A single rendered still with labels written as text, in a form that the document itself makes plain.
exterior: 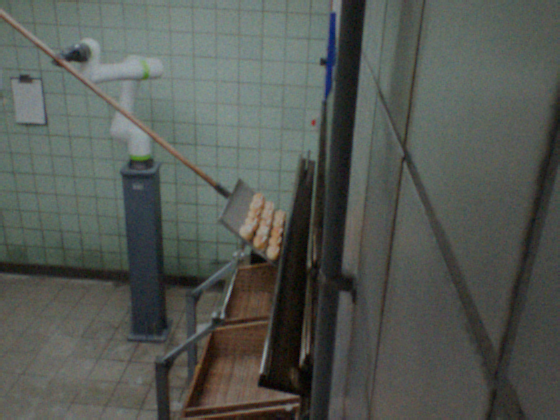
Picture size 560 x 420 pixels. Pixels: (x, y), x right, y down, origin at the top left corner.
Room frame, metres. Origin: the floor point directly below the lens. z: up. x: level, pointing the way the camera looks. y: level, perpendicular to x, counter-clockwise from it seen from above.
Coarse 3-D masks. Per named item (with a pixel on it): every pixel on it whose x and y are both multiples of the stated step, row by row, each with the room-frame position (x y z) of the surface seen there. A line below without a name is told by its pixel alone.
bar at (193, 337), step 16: (240, 256) 2.16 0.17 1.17; (224, 272) 2.17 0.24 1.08; (224, 288) 1.89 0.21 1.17; (192, 304) 2.17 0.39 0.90; (224, 304) 1.77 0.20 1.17; (192, 320) 2.17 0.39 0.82; (224, 320) 1.70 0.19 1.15; (192, 336) 1.71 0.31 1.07; (176, 352) 1.70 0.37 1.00; (192, 352) 2.17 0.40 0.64; (160, 368) 1.69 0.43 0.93; (192, 368) 2.17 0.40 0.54; (160, 384) 1.70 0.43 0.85; (160, 400) 1.70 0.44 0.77; (160, 416) 1.70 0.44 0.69
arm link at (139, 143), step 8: (128, 128) 3.20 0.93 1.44; (136, 128) 3.18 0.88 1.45; (120, 136) 3.22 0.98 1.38; (128, 136) 3.17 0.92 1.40; (136, 136) 3.15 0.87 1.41; (144, 136) 3.17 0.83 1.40; (128, 144) 3.19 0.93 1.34; (136, 144) 3.15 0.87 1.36; (144, 144) 3.17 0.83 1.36; (136, 152) 3.15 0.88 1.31; (144, 152) 3.17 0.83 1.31
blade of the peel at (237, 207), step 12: (240, 180) 2.84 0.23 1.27; (240, 192) 2.74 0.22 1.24; (252, 192) 2.84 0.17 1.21; (228, 204) 2.52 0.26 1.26; (240, 204) 2.61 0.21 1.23; (228, 216) 2.41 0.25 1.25; (240, 216) 2.49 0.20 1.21; (228, 228) 2.30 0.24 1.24; (252, 240) 2.36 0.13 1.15; (264, 252) 2.33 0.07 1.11; (276, 264) 2.31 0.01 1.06
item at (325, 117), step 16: (320, 112) 2.57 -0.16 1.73; (320, 128) 2.26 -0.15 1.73; (320, 144) 2.03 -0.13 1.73; (320, 160) 1.83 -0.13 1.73; (320, 176) 1.67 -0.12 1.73; (320, 192) 1.54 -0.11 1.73; (320, 208) 1.41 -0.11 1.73; (320, 224) 1.30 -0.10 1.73; (320, 240) 1.19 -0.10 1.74; (320, 256) 1.10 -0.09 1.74
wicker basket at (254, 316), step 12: (264, 264) 2.81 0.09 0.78; (240, 276) 2.82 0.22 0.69; (252, 276) 2.82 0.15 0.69; (276, 276) 2.82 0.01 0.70; (240, 288) 2.82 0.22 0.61; (252, 288) 2.82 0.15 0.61; (264, 288) 2.81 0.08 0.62; (228, 300) 2.70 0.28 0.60; (240, 300) 2.72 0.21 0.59; (252, 300) 2.73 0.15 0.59; (264, 300) 2.73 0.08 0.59; (228, 312) 2.60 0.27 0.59; (240, 312) 2.60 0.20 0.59; (252, 312) 2.60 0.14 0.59; (228, 324) 2.48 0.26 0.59; (240, 324) 2.28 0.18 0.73
